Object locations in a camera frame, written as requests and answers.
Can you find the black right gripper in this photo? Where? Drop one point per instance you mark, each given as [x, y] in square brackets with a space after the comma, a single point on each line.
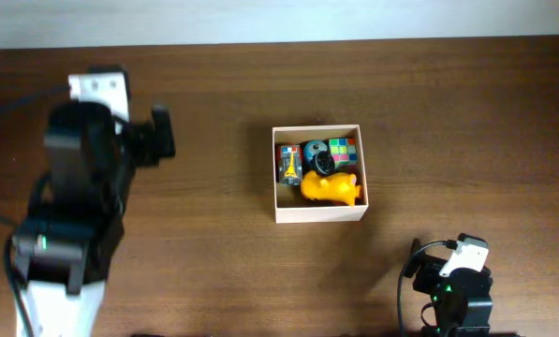
[430, 269]

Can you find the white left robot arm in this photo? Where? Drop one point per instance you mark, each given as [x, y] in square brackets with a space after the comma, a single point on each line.
[58, 260]

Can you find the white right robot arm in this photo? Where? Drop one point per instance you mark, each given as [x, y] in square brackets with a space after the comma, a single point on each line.
[454, 275]

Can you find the black round spider toy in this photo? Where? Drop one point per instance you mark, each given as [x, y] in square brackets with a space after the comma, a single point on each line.
[323, 163]

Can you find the colourful puzzle cube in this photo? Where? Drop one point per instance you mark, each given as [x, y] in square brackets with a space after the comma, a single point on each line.
[344, 153]

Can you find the yellow toy animal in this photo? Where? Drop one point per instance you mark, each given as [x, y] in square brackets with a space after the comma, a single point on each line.
[339, 187]

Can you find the blue white toy ball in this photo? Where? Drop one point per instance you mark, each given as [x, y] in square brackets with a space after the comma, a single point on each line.
[312, 147]

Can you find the grey red toy truck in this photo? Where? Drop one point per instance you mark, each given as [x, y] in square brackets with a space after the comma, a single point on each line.
[289, 164]

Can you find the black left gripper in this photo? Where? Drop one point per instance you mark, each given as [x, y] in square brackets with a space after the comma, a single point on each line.
[153, 132]

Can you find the pink cardboard box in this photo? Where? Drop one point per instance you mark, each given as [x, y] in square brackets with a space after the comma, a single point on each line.
[290, 205]

